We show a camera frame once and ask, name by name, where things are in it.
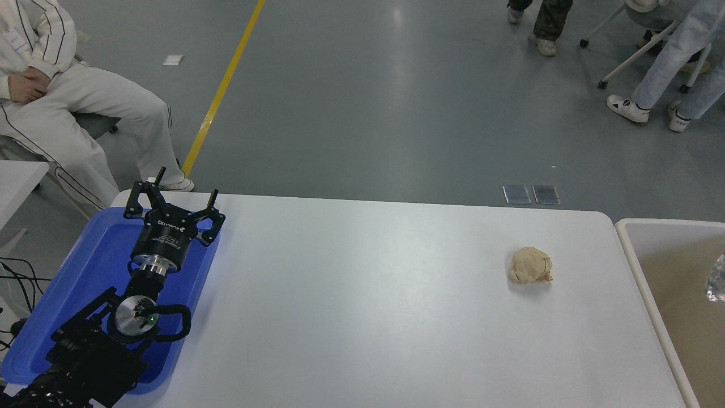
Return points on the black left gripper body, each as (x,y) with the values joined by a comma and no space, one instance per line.
(161,241)

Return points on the crinkled silver foil tray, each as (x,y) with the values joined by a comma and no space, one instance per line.
(718,280)

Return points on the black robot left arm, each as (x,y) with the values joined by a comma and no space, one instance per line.
(85,362)

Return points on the clear floor plate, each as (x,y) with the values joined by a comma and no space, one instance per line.
(516,194)
(546,194)

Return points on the person's hand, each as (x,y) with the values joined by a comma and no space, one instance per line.
(27,85)

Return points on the blue plastic tray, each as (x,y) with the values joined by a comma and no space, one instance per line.
(96,255)

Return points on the grey chair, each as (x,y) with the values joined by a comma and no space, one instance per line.
(93,124)

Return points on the small white side table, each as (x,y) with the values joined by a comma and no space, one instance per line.
(17,181)

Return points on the white paper sheet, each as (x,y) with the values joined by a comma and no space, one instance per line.
(173,60)

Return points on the crumpled tan paper ball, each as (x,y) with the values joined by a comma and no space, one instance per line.
(530,265)

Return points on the white rolling chair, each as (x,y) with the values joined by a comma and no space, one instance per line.
(634,57)

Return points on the large pale bin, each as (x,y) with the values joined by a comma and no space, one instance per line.
(679,283)

